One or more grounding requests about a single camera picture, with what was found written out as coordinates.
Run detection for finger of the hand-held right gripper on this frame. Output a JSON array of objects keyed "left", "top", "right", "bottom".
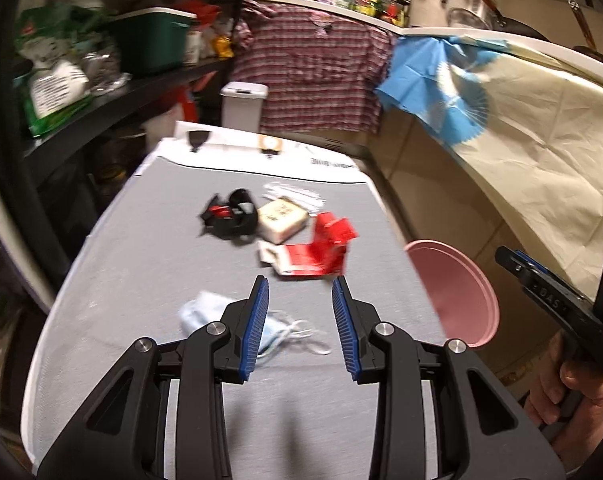
[
  {"left": 512, "top": 249, "right": 552, "bottom": 281},
  {"left": 495, "top": 245, "right": 537, "bottom": 291}
]

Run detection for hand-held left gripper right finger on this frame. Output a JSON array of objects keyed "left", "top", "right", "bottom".
[{"left": 331, "top": 276, "right": 567, "bottom": 480}]

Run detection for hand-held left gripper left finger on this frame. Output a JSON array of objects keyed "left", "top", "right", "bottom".
[{"left": 36, "top": 275, "right": 271, "bottom": 480}]

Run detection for blue face mask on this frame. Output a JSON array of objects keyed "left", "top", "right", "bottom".
[{"left": 178, "top": 291, "right": 332, "bottom": 361}]

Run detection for pink bin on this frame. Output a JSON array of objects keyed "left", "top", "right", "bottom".
[{"left": 403, "top": 240, "right": 499, "bottom": 350}]

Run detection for red carton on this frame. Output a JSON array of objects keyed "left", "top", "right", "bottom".
[{"left": 256, "top": 211, "right": 358, "bottom": 279}]

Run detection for black and red packaging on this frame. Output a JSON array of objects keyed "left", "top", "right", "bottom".
[{"left": 198, "top": 188, "right": 259, "bottom": 242}]

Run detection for beige paper box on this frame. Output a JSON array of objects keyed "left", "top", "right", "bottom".
[{"left": 256, "top": 197, "right": 309, "bottom": 243}]

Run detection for clear plastic wrapper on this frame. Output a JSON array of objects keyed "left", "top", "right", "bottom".
[{"left": 262, "top": 180, "right": 328, "bottom": 211}]

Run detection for person's right hand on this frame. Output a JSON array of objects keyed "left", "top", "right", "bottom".
[{"left": 524, "top": 332, "right": 603, "bottom": 426}]

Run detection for beige kitchen cabinets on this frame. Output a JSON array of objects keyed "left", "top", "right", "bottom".
[{"left": 366, "top": 105, "right": 603, "bottom": 386}]

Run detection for blue and cream printed cloth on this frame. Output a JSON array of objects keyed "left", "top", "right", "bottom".
[{"left": 374, "top": 35, "right": 603, "bottom": 306}]

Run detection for white lidded bin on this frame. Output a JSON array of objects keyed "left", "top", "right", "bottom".
[{"left": 220, "top": 81, "right": 270, "bottom": 133}]

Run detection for black frying pan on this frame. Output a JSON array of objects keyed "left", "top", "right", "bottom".
[{"left": 461, "top": 0, "right": 552, "bottom": 41}]

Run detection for steel bowl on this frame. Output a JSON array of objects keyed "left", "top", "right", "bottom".
[{"left": 446, "top": 7, "right": 493, "bottom": 31}]

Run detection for plaid shirt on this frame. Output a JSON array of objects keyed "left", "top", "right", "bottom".
[{"left": 234, "top": 0, "right": 397, "bottom": 133}]

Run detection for black shelf rack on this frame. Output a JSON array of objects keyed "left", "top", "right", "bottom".
[{"left": 0, "top": 0, "right": 247, "bottom": 181}]

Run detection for black spice rack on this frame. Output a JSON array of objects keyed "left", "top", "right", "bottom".
[{"left": 354, "top": 0, "right": 412, "bottom": 26}]

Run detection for white labelled jar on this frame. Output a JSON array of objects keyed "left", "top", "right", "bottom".
[{"left": 184, "top": 30, "right": 202, "bottom": 66}]

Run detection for clear plastic bags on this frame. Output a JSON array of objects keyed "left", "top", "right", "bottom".
[{"left": 82, "top": 47, "right": 132, "bottom": 96}]

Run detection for green storage box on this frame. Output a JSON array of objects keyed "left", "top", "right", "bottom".
[{"left": 110, "top": 7, "right": 197, "bottom": 78}]

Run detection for green and white packet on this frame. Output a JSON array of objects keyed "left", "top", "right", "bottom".
[{"left": 14, "top": 60, "right": 92, "bottom": 138}]

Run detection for red plastic packet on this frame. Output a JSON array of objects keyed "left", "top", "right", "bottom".
[{"left": 174, "top": 0, "right": 221, "bottom": 23}]

